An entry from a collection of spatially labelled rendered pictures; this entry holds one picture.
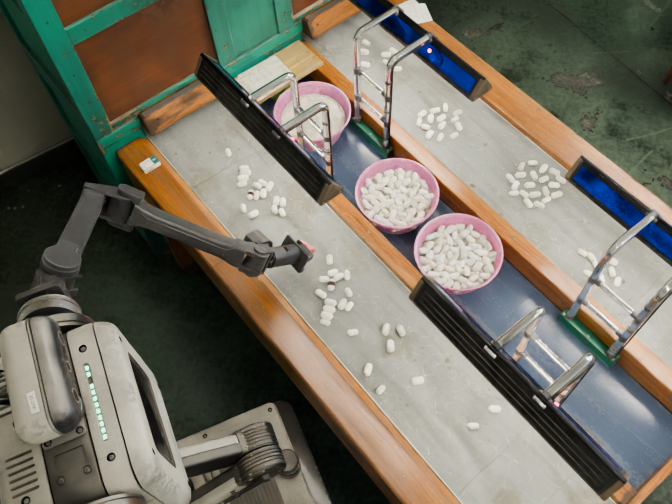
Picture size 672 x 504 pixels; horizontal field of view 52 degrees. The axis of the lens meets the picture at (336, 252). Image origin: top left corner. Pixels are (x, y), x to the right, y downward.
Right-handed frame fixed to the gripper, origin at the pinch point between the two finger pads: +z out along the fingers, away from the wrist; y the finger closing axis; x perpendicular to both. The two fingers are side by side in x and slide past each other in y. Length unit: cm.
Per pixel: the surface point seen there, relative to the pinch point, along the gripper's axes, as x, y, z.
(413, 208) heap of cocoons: -18.8, -6.3, 30.1
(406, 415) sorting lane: 11, -54, -5
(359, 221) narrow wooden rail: -9.6, 0.1, 15.7
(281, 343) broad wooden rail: 18.2, -16.6, -17.2
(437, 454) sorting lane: 12, -67, -6
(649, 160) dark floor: -49, -24, 181
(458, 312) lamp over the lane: -28, -51, -16
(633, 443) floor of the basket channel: -12, -98, 32
